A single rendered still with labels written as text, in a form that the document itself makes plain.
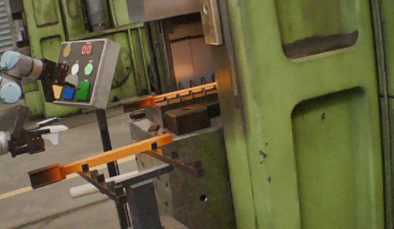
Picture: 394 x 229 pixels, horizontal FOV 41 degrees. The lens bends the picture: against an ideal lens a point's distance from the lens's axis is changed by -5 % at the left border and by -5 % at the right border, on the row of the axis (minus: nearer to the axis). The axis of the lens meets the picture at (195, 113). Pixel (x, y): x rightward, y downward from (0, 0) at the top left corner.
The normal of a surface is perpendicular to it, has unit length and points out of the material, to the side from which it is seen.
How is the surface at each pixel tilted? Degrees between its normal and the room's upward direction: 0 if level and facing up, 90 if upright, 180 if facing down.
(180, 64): 90
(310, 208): 90
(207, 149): 90
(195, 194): 90
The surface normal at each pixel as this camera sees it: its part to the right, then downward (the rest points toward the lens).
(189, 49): 0.37, 0.17
